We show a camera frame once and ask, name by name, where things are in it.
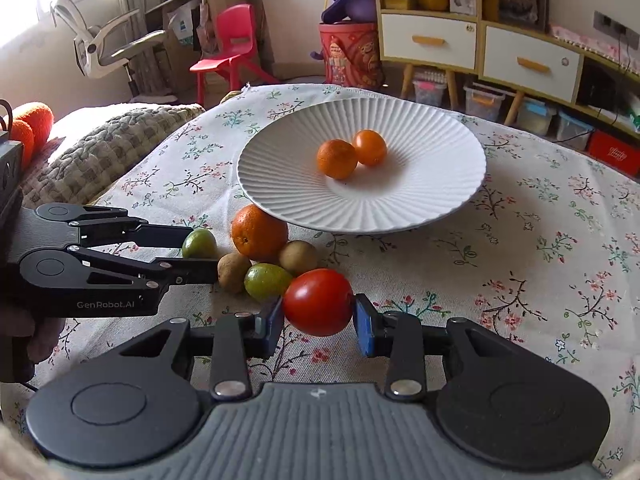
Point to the large orange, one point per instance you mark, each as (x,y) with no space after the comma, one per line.
(259,232)

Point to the white cabinet drawer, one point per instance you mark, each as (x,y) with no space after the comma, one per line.
(530,50)
(430,55)

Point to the red plastic chair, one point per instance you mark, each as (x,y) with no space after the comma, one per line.
(235,30)

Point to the clear storage box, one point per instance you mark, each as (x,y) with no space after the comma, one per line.
(429,92)
(484,104)
(574,131)
(536,117)

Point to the white blue bag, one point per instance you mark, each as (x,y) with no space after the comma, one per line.
(182,25)

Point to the floral tablecloth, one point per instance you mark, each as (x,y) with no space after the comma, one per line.
(500,270)

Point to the wall socket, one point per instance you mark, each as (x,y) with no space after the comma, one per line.
(612,24)

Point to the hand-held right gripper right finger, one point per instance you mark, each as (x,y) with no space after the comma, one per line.
(364,330)

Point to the red tomato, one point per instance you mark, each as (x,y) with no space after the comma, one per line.
(318,302)

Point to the pointed green fruit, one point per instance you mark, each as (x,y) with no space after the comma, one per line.
(265,280)

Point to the smooth small tangerine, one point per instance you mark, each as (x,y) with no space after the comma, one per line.
(371,147)

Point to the round green fruit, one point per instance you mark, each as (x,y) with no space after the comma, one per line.
(200,243)

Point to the pink cloth runner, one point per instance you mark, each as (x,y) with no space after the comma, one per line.
(590,42)

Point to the brown kiwi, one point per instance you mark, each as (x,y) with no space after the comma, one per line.
(298,257)
(234,272)

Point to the orange plush toy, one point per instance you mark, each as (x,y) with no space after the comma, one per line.
(22,141)
(37,116)

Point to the person's left hand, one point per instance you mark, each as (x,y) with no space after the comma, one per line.
(47,337)

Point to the red printed storage bin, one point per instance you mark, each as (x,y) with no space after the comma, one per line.
(350,55)

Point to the black appliance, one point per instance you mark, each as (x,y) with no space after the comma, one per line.
(600,85)

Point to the white office chair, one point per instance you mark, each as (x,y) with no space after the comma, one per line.
(95,45)

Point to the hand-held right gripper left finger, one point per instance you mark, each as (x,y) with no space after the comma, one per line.
(272,327)

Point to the knitted beige cushion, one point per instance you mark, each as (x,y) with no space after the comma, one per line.
(100,145)

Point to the red box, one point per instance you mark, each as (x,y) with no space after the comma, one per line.
(614,152)

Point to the white ribbed plate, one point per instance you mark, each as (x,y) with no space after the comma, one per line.
(410,195)

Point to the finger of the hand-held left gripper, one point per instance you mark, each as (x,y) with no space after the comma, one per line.
(165,237)
(195,272)

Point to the purple plush toy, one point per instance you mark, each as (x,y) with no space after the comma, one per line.
(355,5)

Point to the rough-skinned orange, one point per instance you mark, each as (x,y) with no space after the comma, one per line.
(337,158)

